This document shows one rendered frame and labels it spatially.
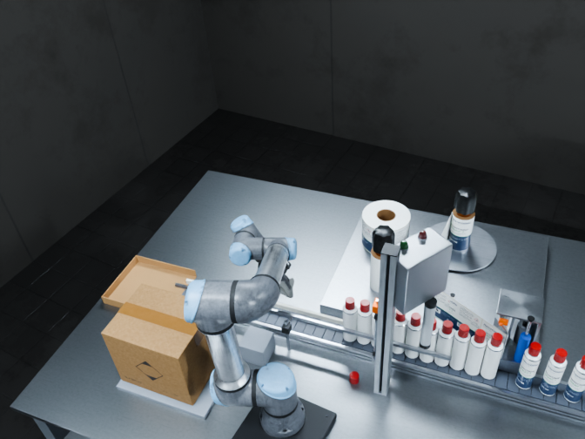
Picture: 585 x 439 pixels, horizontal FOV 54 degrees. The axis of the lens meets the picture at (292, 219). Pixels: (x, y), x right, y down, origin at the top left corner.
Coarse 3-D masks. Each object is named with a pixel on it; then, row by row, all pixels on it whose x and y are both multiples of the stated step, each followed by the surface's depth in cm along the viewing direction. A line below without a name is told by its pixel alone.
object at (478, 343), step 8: (480, 328) 186; (472, 336) 190; (480, 336) 184; (472, 344) 188; (480, 344) 186; (472, 352) 189; (480, 352) 188; (472, 360) 191; (480, 360) 191; (464, 368) 199; (472, 368) 194; (480, 368) 195
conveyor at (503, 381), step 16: (256, 320) 222; (272, 320) 221; (288, 320) 220; (320, 320) 219; (320, 336) 214; (336, 336) 213; (432, 368) 200; (448, 368) 200; (496, 384) 194; (512, 384) 193; (560, 384) 192; (544, 400) 188; (560, 400) 188
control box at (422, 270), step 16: (416, 240) 163; (432, 240) 163; (400, 256) 159; (416, 256) 158; (432, 256) 158; (448, 256) 163; (400, 272) 158; (416, 272) 158; (432, 272) 163; (400, 288) 162; (416, 288) 163; (432, 288) 168; (400, 304) 165; (416, 304) 168
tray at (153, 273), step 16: (128, 272) 252; (144, 272) 252; (160, 272) 251; (176, 272) 251; (192, 272) 247; (112, 288) 243; (128, 288) 245; (160, 288) 244; (176, 288) 243; (112, 304) 238
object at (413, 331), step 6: (414, 318) 191; (420, 318) 192; (408, 324) 195; (414, 324) 193; (420, 324) 194; (408, 330) 195; (414, 330) 193; (420, 330) 194; (408, 336) 197; (414, 336) 195; (408, 342) 199; (414, 342) 197; (408, 354) 202; (414, 354) 201
